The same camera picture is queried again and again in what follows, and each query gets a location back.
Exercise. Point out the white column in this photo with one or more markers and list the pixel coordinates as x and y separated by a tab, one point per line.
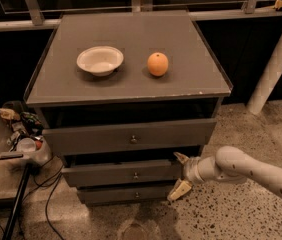
268	80

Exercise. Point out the grey bottom drawer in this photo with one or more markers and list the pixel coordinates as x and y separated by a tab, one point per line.
127	193

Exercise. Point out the black pole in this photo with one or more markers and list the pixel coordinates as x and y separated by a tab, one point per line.
17	203

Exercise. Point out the metal railing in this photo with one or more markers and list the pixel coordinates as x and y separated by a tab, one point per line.
20	15

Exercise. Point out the white bowl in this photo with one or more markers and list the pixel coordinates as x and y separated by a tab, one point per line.
100	60

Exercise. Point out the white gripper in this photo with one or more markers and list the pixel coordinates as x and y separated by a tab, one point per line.
190	170

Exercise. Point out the grey drawer cabinet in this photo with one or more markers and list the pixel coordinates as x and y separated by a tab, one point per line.
65	96

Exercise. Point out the grey top drawer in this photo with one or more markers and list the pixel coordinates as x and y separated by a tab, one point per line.
128	137

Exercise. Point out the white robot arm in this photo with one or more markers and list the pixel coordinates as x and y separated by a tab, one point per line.
230	165

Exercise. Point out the orange fruit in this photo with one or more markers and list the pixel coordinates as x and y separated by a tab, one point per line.
157	64

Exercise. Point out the grey drawer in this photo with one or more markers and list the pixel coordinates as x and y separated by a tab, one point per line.
123	173
127	193
128	137

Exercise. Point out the white cup in bin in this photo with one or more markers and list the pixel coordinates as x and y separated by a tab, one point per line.
26	145

